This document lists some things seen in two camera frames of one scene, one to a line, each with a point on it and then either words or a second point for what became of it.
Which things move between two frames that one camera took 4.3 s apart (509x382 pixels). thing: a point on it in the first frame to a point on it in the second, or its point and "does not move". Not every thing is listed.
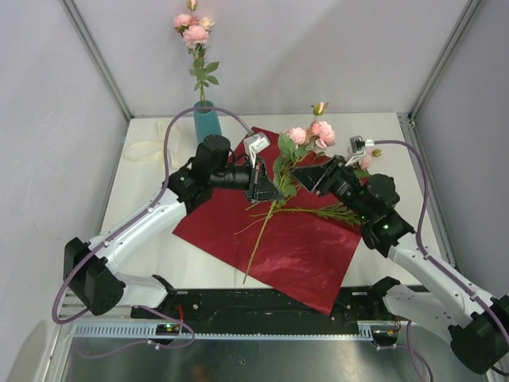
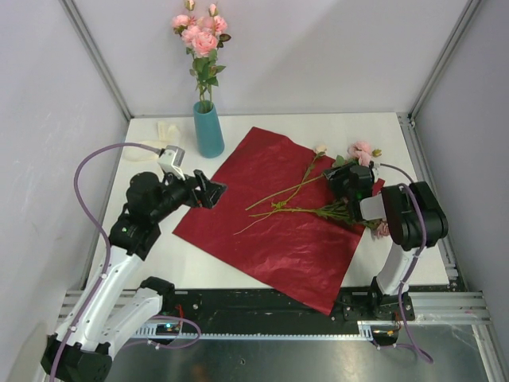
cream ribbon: (153, 150) does not move
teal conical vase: (206, 121) does not move
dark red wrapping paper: (301, 245) does not move
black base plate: (240, 305) does not move
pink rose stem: (294, 145) to (204, 47)
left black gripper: (266, 190) to (211, 192)
